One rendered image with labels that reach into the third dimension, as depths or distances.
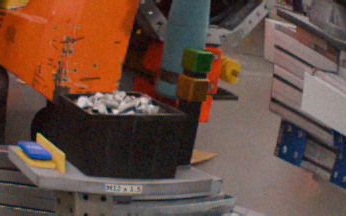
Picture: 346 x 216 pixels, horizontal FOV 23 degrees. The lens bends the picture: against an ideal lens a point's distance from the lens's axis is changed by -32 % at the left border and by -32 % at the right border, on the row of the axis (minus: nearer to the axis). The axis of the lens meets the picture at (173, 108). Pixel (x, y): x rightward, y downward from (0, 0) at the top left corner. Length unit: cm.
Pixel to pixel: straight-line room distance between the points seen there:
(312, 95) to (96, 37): 55
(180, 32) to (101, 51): 39
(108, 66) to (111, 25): 9
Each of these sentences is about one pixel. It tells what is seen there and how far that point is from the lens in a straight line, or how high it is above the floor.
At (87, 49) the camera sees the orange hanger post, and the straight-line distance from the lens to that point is 208.
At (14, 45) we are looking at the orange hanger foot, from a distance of 235.
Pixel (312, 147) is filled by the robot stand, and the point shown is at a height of 56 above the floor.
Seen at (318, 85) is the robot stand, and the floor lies 72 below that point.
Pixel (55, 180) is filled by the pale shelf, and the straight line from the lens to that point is 184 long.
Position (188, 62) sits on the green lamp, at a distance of 206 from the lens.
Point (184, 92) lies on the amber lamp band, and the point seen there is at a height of 58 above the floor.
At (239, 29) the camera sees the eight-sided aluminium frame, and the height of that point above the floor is 63.
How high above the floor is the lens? 100
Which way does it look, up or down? 13 degrees down
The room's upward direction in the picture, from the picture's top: 10 degrees clockwise
